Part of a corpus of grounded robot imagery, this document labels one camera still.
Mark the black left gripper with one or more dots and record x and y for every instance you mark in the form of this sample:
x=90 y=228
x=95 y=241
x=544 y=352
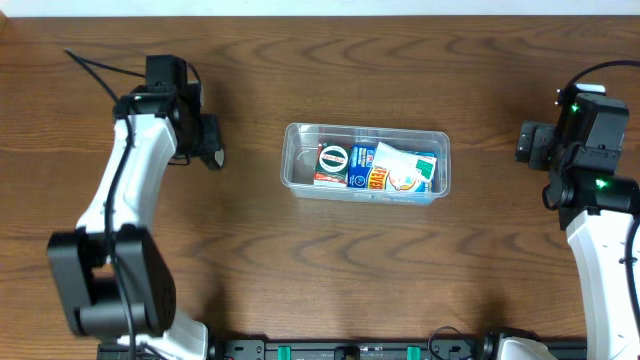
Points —
x=212 y=134

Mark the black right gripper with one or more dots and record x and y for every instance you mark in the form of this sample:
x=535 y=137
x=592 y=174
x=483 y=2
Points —
x=538 y=137

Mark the dark syrup bottle white cap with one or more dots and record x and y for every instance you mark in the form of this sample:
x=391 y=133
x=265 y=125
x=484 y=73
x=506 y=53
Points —
x=215 y=161

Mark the white green medicine box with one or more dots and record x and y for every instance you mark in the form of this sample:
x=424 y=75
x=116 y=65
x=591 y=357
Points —
x=418 y=165

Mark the clear plastic container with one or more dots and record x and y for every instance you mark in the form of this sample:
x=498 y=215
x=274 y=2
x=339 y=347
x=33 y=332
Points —
x=300 y=154

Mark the red Panadol box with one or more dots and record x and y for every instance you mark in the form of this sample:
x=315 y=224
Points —
x=330 y=180

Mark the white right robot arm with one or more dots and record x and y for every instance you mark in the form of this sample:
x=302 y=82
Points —
x=597 y=209

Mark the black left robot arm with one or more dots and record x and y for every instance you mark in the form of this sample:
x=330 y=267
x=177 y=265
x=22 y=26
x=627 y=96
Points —
x=113 y=283

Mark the green ointment box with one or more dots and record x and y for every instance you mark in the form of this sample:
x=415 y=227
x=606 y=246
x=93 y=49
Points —
x=332 y=159

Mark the blue Kool Fever box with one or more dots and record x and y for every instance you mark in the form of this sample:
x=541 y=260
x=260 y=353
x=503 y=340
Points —
x=363 y=174

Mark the black mounting rail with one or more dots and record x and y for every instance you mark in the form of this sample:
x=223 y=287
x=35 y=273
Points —
x=255 y=349

